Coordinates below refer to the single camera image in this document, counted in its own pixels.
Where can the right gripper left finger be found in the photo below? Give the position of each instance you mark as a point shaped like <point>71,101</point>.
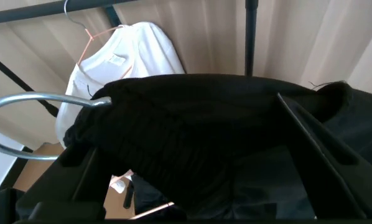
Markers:
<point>64,193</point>

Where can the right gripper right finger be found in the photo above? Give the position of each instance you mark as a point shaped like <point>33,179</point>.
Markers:
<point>335,180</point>

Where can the black shorts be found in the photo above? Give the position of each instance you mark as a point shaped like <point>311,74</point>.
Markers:
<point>189,124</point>

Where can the white printed T-shirt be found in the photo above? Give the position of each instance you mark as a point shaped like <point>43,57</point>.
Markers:
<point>136,53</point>

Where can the black clothes rack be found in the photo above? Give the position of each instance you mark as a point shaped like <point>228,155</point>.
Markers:
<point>251,37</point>

